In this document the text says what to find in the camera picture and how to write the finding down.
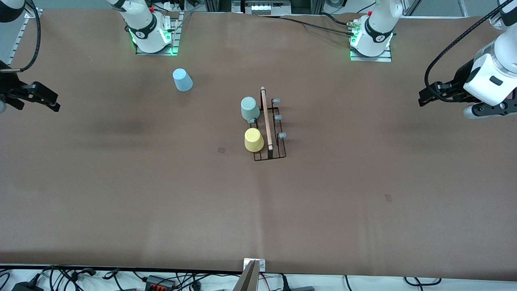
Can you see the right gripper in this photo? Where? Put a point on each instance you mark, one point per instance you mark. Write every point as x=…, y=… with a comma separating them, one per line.
x=9, y=85

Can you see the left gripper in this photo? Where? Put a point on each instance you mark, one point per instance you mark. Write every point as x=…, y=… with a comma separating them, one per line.
x=460, y=79

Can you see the pale green plastic cup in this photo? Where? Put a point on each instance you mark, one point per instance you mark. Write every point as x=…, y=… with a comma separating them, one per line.
x=249, y=108

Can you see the yellow plastic cup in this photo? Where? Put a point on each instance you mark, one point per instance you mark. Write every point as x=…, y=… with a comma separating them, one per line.
x=253, y=139

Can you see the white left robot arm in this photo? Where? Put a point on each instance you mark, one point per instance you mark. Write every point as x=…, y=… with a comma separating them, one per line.
x=379, y=24

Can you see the light blue plastic cup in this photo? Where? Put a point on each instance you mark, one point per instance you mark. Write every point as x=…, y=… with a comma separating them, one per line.
x=182, y=81

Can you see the black power adapter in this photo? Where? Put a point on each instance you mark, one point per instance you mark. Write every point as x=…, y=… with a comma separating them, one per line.
x=26, y=287

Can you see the large paper table cover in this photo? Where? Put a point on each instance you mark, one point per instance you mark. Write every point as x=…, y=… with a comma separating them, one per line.
x=282, y=202

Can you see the white electronics box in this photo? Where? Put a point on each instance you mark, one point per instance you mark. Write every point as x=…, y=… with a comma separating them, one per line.
x=260, y=8

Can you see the orange black connector block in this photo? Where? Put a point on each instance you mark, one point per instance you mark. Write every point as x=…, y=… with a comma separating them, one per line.
x=159, y=282

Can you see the black plug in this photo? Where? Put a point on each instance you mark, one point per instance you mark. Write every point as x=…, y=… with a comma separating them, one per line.
x=299, y=288

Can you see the aluminium profile bar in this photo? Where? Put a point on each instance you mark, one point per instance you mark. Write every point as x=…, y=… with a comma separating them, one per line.
x=248, y=281

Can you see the perforated aluminium rail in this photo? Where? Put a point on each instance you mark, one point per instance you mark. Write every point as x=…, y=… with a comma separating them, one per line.
x=17, y=42

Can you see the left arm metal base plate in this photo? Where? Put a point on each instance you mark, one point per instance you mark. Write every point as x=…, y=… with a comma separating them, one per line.
x=371, y=59

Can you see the metal corner bracket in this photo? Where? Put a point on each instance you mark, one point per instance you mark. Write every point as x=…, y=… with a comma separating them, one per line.
x=34, y=13

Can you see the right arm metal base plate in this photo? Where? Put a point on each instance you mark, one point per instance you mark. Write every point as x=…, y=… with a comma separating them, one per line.
x=176, y=32

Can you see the white metal bracket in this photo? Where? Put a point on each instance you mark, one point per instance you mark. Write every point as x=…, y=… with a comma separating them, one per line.
x=262, y=264

